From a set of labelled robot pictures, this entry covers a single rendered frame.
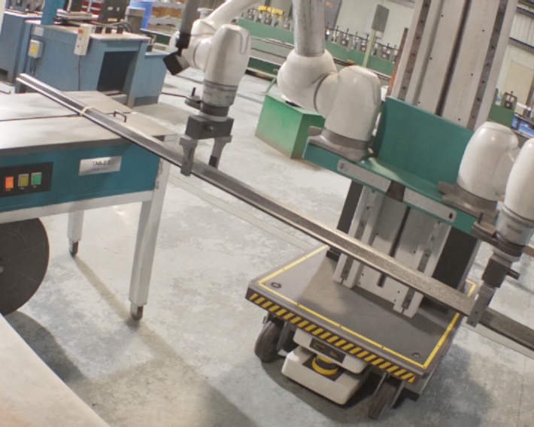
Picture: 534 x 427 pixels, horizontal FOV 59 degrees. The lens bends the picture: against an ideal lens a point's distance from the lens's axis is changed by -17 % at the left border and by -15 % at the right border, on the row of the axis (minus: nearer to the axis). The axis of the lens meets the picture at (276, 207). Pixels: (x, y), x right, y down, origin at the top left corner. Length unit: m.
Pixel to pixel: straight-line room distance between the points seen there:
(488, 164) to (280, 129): 3.24
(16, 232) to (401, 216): 1.31
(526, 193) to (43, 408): 0.88
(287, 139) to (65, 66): 2.00
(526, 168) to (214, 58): 0.78
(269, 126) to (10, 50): 2.84
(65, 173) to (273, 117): 3.34
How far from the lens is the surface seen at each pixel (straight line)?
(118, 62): 4.83
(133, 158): 1.69
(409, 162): 1.79
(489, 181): 1.58
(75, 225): 2.34
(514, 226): 1.06
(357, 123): 1.69
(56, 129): 1.63
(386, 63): 7.62
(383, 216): 1.95
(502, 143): 1.57
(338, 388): 1.84
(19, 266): 1.85
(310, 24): 1.74
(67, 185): 1.59
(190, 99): 1.43
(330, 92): 1.72
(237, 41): 1.34
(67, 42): 4.52
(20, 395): 0.58
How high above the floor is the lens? 1.21
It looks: 21 degrees down
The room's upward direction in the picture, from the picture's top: 16 degrees clockwise
